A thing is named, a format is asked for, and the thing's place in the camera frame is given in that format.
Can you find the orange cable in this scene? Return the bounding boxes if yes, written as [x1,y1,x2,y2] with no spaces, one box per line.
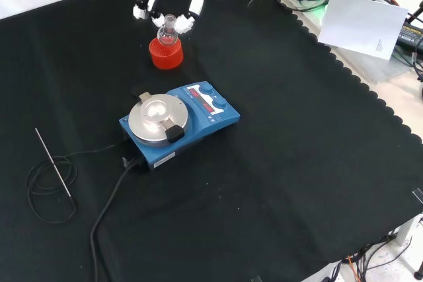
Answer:
[346,254,363,282]

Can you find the pale white board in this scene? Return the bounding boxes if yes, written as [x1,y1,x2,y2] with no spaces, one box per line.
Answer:
[317,0,410,61]

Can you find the black power adapter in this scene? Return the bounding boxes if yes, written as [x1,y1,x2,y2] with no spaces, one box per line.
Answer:
[395,20,423,52]

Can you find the blue heater with steel plate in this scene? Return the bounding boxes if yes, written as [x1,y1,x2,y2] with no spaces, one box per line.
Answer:
[118,81,241,171]

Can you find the thin metal probe rod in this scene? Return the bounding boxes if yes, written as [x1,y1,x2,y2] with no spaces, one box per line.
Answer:
[34,127,72,197]

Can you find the orange ring flask stand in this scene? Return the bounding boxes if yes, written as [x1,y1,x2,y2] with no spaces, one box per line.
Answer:
[148,37,184,71]

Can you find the thin black probe cable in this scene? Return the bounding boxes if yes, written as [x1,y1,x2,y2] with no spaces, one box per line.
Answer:
[26,143,127,225]

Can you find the thick black power cable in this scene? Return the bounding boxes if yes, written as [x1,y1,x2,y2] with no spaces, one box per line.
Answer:
[89,156,147,282]

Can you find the clear round-bottom glass flask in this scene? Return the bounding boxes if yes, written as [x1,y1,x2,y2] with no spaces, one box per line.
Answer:
[157,14,179,47]

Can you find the white table leg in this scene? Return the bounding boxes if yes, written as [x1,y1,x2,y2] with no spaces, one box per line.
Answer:
[394,213,423,247]

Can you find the black bench cloth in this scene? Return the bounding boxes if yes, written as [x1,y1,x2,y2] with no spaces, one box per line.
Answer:
[0,0,423,282]

